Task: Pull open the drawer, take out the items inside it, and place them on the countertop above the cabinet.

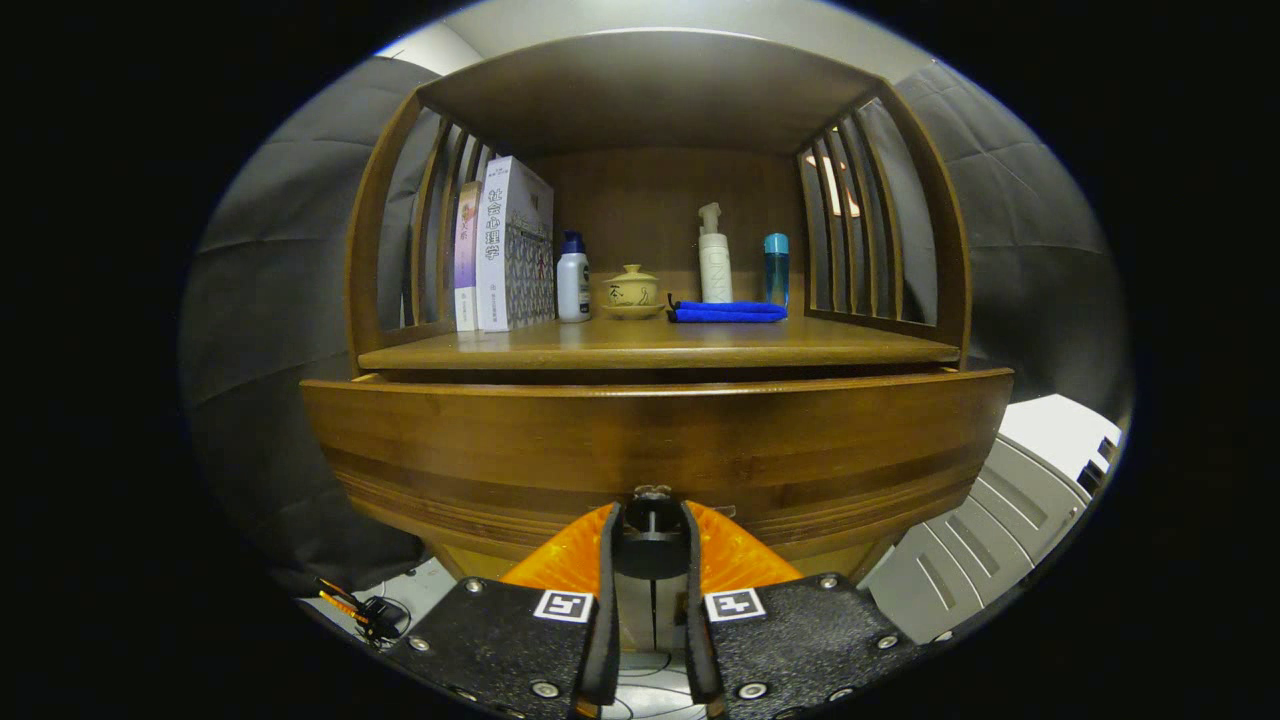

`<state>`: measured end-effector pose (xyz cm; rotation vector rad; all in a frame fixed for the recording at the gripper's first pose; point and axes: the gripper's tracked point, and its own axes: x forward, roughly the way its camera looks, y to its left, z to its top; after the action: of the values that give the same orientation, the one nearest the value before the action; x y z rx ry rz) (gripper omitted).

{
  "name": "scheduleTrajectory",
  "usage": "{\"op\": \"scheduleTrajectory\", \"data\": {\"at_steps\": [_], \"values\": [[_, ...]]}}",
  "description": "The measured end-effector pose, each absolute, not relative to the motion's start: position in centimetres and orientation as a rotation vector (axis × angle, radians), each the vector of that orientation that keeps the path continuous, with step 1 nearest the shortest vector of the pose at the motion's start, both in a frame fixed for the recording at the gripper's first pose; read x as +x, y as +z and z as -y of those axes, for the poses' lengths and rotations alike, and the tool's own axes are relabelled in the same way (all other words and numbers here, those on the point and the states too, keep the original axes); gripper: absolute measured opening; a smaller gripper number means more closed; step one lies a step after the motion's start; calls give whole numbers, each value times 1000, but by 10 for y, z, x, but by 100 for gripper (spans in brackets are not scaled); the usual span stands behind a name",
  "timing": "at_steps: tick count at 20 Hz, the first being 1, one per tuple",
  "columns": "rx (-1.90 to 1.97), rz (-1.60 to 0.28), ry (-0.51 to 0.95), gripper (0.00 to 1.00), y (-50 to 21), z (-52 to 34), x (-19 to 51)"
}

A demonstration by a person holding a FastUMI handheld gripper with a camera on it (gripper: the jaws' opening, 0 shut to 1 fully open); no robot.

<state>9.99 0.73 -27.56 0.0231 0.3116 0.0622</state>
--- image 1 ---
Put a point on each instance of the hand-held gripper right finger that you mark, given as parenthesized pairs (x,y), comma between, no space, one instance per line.
(800,640)

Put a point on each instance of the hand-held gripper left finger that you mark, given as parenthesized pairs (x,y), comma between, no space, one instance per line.
(500,640)

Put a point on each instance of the wooden cabinet door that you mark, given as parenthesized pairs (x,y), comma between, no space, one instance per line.
(670,615)
(636,615)

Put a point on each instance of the wooden countertop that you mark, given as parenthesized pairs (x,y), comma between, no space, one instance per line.
(650,345)

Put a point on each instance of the brown wooden cabinet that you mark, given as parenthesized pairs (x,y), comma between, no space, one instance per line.
(650,100)

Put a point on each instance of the white plastic storage unit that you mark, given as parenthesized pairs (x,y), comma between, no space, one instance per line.
(990,520)

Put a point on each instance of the folded blue cloth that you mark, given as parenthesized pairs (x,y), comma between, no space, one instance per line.
(730,313)

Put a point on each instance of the white bottle with blue cap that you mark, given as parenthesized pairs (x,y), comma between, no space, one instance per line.
(573,285)

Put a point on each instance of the clear blue bottle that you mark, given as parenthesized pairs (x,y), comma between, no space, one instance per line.
(777,275)

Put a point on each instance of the yellow lidded teacup with saucer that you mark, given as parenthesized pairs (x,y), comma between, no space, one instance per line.
(630,293)

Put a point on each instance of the thick white patterned book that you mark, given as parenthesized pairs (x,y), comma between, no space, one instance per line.
(525,260)

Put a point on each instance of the white pump bottle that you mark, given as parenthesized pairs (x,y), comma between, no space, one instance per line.
(715,265)

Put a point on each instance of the thin purple book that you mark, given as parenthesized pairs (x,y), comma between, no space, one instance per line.
(467,255)

